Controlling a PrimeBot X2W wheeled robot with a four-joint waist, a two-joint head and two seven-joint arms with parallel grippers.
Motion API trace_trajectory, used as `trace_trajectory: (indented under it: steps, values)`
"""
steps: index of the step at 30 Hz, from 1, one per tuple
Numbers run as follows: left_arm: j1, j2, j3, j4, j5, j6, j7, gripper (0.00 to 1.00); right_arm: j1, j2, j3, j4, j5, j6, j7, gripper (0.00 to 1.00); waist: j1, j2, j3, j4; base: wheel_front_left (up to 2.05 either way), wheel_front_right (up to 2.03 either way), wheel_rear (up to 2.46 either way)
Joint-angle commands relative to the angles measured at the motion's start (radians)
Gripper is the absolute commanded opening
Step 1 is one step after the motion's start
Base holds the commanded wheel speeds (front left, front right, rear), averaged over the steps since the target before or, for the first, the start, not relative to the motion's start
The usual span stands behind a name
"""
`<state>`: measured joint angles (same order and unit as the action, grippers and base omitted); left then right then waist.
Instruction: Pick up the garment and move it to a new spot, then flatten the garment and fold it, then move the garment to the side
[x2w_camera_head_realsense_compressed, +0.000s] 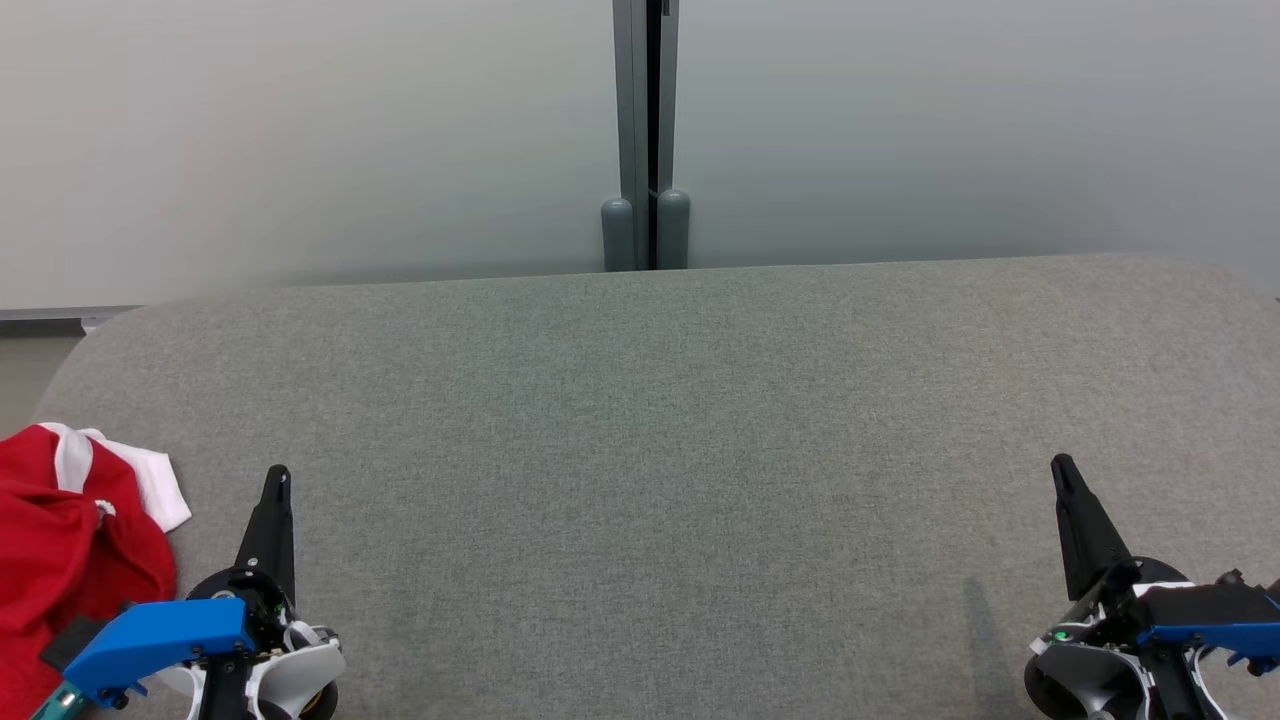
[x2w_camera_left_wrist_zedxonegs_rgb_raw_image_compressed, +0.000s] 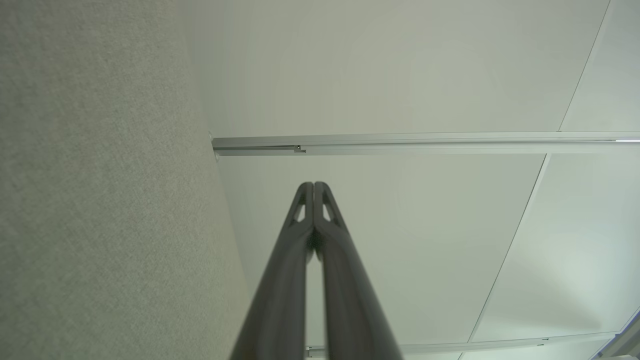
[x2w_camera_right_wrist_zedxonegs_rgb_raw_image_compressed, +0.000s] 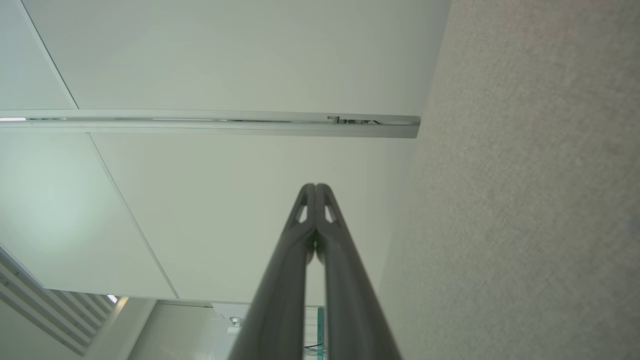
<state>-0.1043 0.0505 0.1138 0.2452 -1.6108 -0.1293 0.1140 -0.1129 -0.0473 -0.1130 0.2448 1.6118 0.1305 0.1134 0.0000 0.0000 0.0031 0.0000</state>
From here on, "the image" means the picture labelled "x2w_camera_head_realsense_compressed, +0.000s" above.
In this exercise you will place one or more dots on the grey partition base rail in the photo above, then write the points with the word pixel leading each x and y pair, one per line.
pixel 40 318

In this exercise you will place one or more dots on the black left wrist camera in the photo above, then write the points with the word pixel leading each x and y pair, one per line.
pixel 72 640

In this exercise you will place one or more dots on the grey cylindrical post cap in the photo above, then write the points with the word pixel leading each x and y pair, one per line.
pixel 673 230
pixel 617 235

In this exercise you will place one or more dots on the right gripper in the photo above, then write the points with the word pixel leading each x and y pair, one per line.
pixel 1085 670

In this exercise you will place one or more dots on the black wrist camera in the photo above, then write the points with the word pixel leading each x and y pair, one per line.
pixel 1200 605
pixel 72 640

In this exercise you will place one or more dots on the grey partition frame post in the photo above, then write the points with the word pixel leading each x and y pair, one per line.
pixel 630 100

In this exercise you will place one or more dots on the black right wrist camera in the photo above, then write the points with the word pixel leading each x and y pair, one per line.
pixel 1200 605

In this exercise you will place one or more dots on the teal left camera connector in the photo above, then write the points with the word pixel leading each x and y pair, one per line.
pixel 60 705

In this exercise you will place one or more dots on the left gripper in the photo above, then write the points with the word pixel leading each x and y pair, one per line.
pixel 272 615

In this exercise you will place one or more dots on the red Bulls 23 jersey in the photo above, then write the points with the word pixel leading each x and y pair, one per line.
pixel 60 580

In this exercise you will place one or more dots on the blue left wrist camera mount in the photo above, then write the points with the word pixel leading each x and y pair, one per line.
pixel 150 635

